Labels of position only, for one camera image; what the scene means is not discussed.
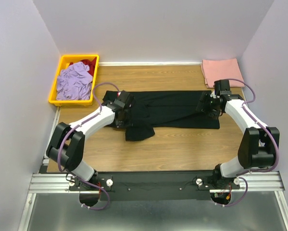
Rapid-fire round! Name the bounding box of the black t shirt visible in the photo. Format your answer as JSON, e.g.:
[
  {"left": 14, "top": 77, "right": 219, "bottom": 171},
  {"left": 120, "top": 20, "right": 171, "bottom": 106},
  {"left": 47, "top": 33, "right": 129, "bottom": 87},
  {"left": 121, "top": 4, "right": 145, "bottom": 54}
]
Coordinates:
[{"left": 102, "top": 90, "right": 221, "bottom": 142}]

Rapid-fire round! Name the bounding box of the folded pink t shirt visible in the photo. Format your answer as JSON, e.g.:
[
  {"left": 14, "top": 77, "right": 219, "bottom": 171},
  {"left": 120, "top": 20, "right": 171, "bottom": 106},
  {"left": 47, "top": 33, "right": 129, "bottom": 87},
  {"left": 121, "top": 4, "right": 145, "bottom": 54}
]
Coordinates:
[{"left": 200, "top": 58, "right": 244, "bottom": 89}]

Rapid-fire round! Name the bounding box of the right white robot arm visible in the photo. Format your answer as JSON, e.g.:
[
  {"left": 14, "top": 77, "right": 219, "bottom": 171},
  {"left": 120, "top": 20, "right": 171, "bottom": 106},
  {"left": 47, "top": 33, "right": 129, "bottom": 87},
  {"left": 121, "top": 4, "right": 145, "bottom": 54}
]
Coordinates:
[{"left": 196, "top": 78, "right": 280, "bottom": 189}]

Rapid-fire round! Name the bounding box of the yellow plastic bin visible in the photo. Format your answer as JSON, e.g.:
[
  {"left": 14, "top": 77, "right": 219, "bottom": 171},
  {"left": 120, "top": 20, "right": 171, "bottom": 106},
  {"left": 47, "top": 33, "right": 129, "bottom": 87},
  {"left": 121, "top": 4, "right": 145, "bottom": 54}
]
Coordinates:
[{"left": 48, "top": 54, "right": 100, "bottom": 106}]

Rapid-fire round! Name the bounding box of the lavender t shirt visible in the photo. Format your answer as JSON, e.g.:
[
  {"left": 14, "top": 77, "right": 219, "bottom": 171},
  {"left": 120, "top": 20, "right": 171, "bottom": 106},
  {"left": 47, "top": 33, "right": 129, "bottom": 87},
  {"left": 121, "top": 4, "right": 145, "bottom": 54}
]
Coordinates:
[{"left": 56, "top": 60, "right": 94, "bottom": 101}]

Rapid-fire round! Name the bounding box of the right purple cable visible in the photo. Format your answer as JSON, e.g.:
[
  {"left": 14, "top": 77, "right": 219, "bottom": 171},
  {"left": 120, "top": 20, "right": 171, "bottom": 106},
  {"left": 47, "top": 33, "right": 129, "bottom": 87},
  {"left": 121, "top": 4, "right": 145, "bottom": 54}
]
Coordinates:
[{"left": 214, "top": 78, "right": 280, "bottom": 208}]

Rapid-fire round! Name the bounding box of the aluminium frame rail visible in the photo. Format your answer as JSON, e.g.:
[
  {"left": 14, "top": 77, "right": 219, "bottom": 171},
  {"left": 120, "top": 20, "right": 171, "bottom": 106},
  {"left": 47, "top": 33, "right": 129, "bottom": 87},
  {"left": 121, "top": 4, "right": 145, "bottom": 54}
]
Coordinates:
[{"left": 19, "top": 116, "right": 288, "bottom": 231}]

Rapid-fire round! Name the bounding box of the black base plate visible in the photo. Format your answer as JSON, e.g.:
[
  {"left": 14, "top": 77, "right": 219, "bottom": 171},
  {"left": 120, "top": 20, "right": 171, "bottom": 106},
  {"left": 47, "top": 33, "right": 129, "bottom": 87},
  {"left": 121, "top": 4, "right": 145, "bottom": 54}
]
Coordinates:
[{"left": 69, "top": 170, "right": 240, "bottom": 205}]

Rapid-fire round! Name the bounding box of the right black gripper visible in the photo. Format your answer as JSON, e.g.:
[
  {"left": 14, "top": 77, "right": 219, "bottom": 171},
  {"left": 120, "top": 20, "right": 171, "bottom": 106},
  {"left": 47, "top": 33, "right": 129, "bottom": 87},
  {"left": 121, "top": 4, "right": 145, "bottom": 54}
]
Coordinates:
[{"left": 193, "top": 91, "right": 221, "bottom": 120}]

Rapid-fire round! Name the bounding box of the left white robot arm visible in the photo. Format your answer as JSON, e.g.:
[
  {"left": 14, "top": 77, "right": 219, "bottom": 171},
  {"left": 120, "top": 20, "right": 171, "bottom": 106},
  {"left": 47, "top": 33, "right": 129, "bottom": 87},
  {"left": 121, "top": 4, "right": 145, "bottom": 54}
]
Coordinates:
[{"left": 46, "top": 91, "right": 134, "bottom": 190}]

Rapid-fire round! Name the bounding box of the red t shirt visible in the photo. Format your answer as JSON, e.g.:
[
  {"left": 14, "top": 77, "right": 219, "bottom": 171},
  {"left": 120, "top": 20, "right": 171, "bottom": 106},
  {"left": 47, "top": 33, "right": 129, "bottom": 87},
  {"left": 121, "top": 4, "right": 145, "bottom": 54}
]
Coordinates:
[{"left": 79, "top": 58, "right": 97, "bottom": 84}]

